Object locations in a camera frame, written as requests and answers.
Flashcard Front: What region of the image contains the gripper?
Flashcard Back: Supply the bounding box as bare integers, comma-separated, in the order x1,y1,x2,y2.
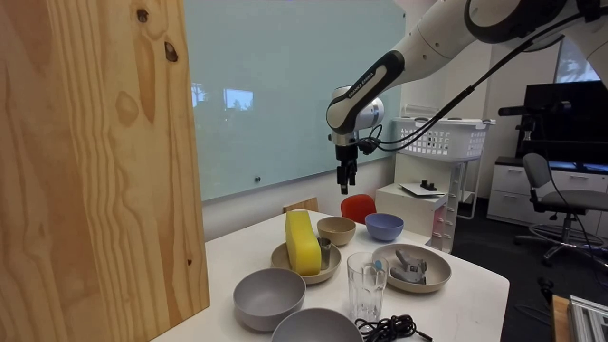
335,144,359,195

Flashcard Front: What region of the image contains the brown bowl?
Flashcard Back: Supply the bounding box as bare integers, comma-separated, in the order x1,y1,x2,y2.
317,217,357,247

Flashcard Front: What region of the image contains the blue bowl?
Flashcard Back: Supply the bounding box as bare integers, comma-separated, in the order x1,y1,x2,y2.
365,213,405,242

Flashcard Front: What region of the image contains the grey bowl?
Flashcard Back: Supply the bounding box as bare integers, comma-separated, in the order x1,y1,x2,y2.
233,268,307,332
271,308,364,342

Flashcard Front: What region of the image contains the white shelf unit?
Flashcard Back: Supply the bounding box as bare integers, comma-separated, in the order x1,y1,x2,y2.
375,153,480,253

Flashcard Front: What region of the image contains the grey tray with black part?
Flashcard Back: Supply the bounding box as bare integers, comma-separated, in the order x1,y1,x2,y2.
399,179,447,197

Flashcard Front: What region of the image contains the small metal cup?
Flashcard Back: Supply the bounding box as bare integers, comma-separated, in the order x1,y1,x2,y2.
317,237,332,271

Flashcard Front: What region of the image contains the yellow sponge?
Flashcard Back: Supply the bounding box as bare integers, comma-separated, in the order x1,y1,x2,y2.
285,210,323,277

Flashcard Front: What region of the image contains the beige plate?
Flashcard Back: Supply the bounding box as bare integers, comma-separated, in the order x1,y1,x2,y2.
372,244,453,294
271,242,342,285

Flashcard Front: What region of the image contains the white laundry basket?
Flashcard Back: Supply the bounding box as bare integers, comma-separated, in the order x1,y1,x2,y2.
390,116,496,163

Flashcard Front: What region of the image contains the glass whiteboard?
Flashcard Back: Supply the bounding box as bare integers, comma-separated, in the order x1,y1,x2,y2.
184,0,407,203

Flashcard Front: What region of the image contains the grey stapler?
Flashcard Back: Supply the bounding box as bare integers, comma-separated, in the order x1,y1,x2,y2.
390,249,428,285

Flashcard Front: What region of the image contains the clear drinking glass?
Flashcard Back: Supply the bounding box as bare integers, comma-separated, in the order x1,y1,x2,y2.
347,252,390,324

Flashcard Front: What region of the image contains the white drawer cabinet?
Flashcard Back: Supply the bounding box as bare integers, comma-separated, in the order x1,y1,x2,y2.
486,157,608,239

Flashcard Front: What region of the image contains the grey office chair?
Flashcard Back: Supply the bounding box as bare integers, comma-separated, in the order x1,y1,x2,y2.
514,152,608,267

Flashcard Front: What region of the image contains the black monitor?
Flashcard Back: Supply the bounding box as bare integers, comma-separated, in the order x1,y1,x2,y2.
515,80,608,168

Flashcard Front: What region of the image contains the window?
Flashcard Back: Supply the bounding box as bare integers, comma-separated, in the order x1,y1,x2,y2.
553,37,602,84

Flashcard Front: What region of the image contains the large wooden board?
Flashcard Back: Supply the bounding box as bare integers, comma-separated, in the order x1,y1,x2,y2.
0,0,211,342

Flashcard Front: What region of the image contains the black cable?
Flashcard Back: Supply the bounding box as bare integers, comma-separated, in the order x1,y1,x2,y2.
354,314,434,342

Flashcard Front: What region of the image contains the wooden table with aluminium rail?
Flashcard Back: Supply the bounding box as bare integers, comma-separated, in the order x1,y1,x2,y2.
550,294,608,342

